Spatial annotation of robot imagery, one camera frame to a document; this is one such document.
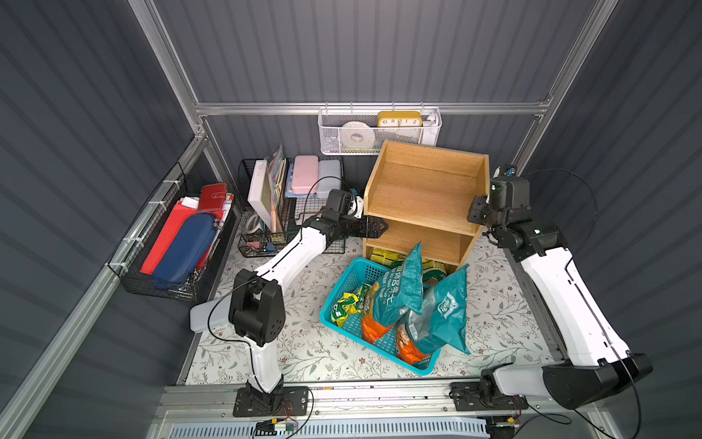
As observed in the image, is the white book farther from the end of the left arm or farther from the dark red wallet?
the end of the left arm

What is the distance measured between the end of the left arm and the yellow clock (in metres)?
0.34

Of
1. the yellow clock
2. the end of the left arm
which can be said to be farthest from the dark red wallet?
the yellow clock

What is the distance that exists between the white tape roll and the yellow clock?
0.21 ft

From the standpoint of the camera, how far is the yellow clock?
35.0 inches
